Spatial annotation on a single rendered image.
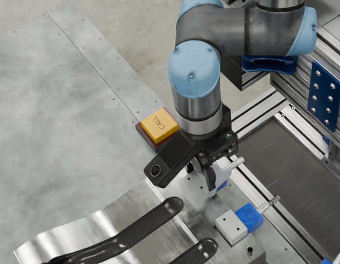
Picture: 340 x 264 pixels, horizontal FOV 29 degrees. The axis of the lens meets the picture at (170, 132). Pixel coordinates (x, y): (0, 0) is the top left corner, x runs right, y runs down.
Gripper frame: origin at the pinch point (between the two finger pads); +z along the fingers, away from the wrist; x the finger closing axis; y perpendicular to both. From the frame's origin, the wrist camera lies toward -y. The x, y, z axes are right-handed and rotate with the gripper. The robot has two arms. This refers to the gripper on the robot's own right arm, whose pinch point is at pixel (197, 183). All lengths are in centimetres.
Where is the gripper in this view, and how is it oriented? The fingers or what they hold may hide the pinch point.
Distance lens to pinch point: 124.7
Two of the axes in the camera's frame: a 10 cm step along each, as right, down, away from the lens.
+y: 8.2, -5.2, 2.4
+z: 1.1, 5.5, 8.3
